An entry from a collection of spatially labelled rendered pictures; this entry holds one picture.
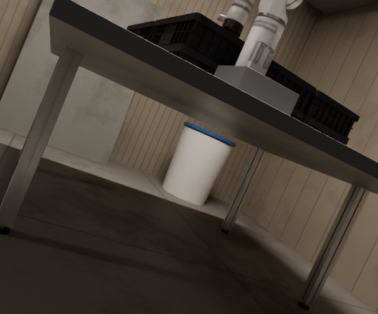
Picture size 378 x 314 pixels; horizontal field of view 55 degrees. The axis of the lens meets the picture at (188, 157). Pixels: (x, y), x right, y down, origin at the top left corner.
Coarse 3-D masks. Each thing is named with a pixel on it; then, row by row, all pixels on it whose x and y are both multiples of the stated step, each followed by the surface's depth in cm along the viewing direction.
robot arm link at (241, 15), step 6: (234, 6) 130; (240, 6) 129; (228, 12) 131; (234, 12) 129; (240, 12) 129; (246, 12) 130; (222, 18) 136; (234, 18) 129; (240, 18) 129; (246, 18) 131
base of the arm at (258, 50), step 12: (264, 24) 106; (276, 24) 106; (252, 36) 108; (264, 36) 106; (276, 36) 107; (252, 48) 107; (264, 48) 106; (240, 60) 109; (252, 60) 106; (264, 60) 107; (264, 72) 108
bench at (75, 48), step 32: (64, 0) 64; (64, 32) 80; (96, 32) 66; (128, 32) 68; (64, 64) 118; (96, 64) 138; (128, 64) 87; (160, 64) 72; (64, 96) 120; (160, 96) 160; (192, 96) 95; (224, 96) 78; (32, 128) 119; (224, 128) 198; (256, 128) 109; (288, 128) 85; (32, 160) 121; (256, 160) 260; (320, 160) 122; (352, 160) 94; (352, 192) 178; (0, 224) 122; (224, 224) 265; (352, 224) 178; (320, 256) 182; (320, 288) 181
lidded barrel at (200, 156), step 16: (192, 128) 317; (192, 144) 315; (208, 144) 312; (224, 144) 315; (176, 160) 323; (192, 160) 315; (208, 160) 314; (224, 160) 325; (176, 176) 320; (192, 176) 316; (208, 176) 319; (176, 192) 319; (192, 192) 318; (208, 192) 329
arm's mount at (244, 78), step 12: (216, 72) 113; (228, 72) 106; (240, 72) 99; (252, 72) 98; (240, 84) 97; (252, 84) 99; (264, 84) 100; (276, 84) 101; (264, 96) 101; (276, 96) 102; (288, 96) 103; (276, 108) 103; (288, 108) 104
